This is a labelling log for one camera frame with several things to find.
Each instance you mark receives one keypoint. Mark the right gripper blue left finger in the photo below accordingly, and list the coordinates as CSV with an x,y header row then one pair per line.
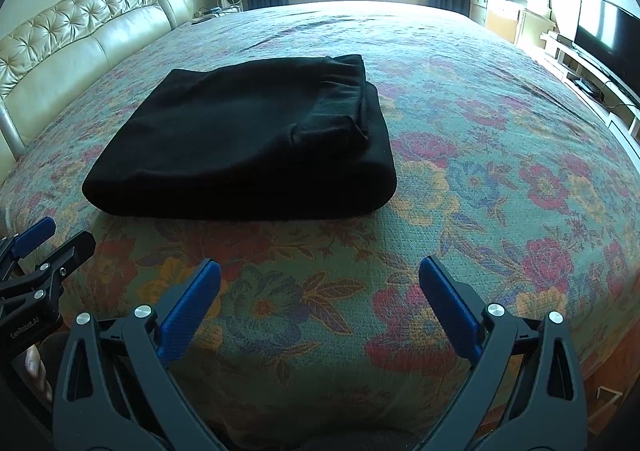
x,y
114,389

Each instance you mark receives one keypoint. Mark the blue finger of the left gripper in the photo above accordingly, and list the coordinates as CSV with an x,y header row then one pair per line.
x,y
29,240

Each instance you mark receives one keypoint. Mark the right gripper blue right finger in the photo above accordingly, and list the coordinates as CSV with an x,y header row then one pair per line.
x,y
547,408

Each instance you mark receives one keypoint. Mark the black pants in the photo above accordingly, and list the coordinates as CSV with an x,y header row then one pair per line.
x,y
267,140

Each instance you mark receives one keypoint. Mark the person's left hand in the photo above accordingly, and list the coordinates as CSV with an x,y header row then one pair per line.
x,y
37,374

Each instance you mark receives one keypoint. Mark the cream tufted leather headboard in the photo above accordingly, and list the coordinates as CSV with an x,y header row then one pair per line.
x,y
80,35

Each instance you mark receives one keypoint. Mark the floral bedspread bed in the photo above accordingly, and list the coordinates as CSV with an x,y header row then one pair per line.
x,y
502,173

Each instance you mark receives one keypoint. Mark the white tv stand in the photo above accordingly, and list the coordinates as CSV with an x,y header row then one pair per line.
x,y
608,97

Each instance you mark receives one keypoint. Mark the black flat television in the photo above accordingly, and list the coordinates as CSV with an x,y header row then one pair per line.
x,y
610,35

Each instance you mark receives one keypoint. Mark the cream vanity dresser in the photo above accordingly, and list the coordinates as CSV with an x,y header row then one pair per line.
x,y
513,21

